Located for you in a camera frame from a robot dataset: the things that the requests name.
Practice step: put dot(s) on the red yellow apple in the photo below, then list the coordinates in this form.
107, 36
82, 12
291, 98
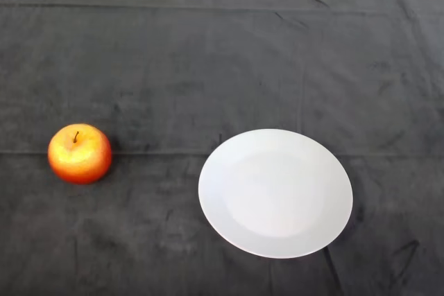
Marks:
79, 157

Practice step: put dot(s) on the white round plate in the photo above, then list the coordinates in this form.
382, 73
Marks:
277, 195

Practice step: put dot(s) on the black table cloth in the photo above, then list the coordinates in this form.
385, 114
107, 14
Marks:
208, 67

